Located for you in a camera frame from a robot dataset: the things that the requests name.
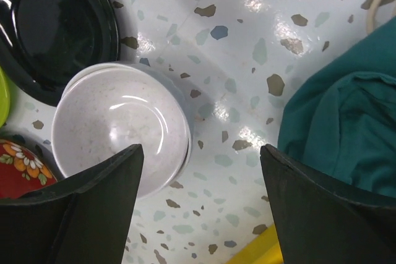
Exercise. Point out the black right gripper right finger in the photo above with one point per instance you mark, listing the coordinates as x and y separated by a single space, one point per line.
320 219

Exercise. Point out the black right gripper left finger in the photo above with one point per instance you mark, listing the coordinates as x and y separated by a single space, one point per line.
84 218

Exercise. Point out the black plate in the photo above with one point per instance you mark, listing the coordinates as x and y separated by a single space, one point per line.
44 43

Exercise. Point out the yellow plastic bin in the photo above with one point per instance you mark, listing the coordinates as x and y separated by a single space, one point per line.
265 249

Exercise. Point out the red floral plate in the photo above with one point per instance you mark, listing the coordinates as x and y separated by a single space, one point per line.
22 171

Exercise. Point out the teal green cloth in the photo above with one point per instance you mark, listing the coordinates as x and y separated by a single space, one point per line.
341 121

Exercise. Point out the white speckled bowl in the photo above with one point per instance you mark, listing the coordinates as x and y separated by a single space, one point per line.
109 106

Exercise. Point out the lime green plate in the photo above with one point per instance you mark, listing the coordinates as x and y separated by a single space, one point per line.
5 98

